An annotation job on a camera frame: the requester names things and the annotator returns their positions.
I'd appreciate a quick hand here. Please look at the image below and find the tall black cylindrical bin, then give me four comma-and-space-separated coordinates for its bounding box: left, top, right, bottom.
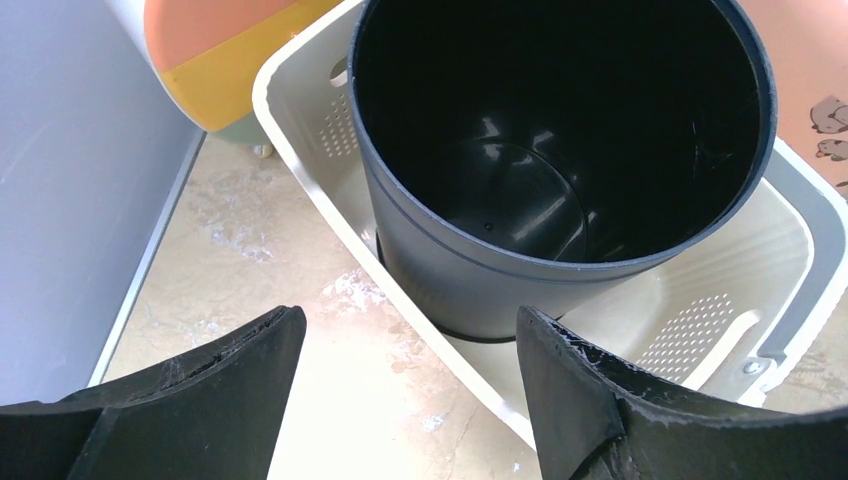
347, 0, 777, 343

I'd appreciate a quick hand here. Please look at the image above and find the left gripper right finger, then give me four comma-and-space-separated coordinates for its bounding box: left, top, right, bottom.
516, 306, 847, 479

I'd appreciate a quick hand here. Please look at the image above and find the white orange cylindrical container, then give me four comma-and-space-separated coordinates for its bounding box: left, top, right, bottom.
107, 0, 338, 158

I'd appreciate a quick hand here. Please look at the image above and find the aluminium table frame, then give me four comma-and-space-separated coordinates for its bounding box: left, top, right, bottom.
86, 130, 207, 387

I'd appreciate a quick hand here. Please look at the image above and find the large orange plastic bucket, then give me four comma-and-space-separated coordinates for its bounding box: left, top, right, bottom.
740, 0, 847, 196

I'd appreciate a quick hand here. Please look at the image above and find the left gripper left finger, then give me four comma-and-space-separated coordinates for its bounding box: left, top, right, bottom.
1, 306, 307, 479

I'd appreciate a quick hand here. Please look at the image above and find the cream plastic storage basket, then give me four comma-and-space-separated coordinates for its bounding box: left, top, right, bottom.
252, 1, 847, 443

